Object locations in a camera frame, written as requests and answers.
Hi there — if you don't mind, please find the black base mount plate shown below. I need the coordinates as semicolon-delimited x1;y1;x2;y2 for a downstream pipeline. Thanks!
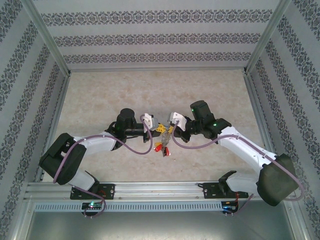
69;183;116;201
201;182;251;200

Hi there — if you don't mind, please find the slotted metal cable duct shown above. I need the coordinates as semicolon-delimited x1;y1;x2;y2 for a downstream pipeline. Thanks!
33;200;224;212

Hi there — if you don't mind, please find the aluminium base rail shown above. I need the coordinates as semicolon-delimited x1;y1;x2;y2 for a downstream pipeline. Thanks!
24;181;296;201

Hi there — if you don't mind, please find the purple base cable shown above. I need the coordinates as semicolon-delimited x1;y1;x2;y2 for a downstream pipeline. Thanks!
71;187;108;219
224;191;256;218

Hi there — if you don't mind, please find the purple camera cable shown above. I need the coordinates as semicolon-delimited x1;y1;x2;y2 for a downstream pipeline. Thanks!
170;119;306;202
53;113;154;185

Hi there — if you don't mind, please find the aluminium corner post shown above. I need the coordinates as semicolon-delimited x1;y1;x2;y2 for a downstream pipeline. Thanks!
242;0;292;76
23;0;72;76

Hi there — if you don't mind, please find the aluminium side beam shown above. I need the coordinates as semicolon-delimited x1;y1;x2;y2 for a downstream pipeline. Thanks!
34;74;71;183
243;73;277;157

